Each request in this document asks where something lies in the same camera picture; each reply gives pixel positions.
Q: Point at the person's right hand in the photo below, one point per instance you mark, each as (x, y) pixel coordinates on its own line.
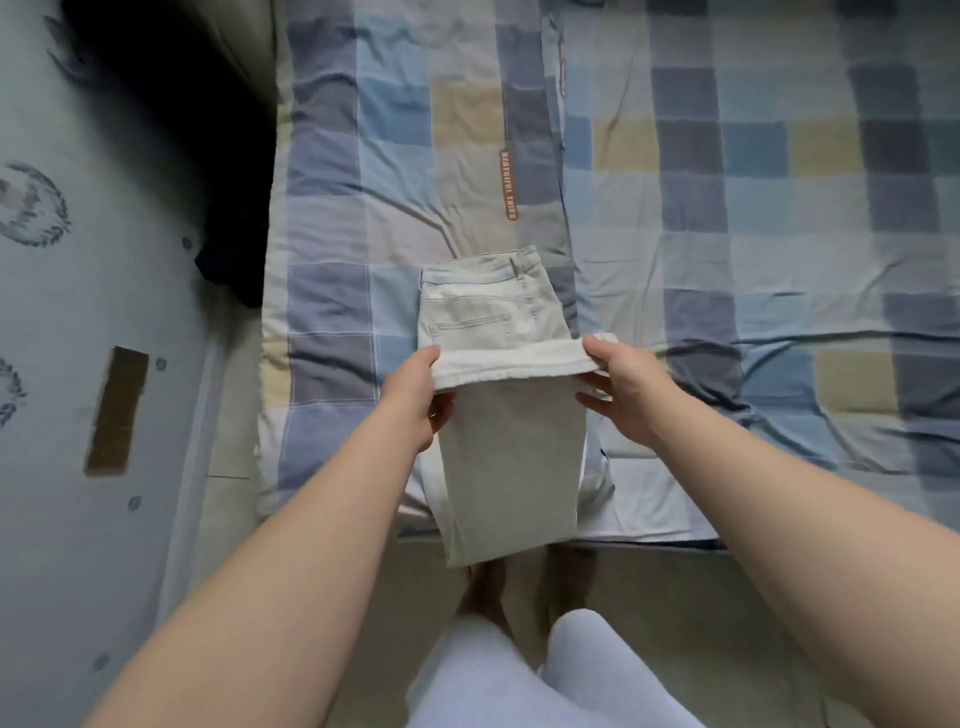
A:
(630, 390)

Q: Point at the person's left hand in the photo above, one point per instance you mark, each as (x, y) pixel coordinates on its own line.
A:
(413, 398)

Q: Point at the beige jeans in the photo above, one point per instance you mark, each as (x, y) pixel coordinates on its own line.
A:
(503, 465)

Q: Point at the person's right forearm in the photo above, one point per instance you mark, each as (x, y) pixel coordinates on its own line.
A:
(810, 555)

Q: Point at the person's left forearm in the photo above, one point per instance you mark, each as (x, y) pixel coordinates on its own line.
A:
(255, 600)

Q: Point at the person's right leg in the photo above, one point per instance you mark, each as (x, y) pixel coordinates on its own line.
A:
(567, 578)

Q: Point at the person's leg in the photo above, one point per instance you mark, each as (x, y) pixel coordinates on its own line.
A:
(567, 578)
(483, 593)

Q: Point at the bed with plaid sheet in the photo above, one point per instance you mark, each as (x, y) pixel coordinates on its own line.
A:
(750, 225)

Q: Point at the person's left leg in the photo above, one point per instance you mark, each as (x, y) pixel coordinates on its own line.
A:
(483, 593)

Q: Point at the person's white shorts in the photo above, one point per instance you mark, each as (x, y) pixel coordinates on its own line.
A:
(585, 675)

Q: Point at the plaid quilt with orange tags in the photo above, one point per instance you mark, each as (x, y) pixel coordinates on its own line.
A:
(390, 180)

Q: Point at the brown cardboard piece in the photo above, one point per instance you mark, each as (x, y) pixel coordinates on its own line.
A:
(117, 413)

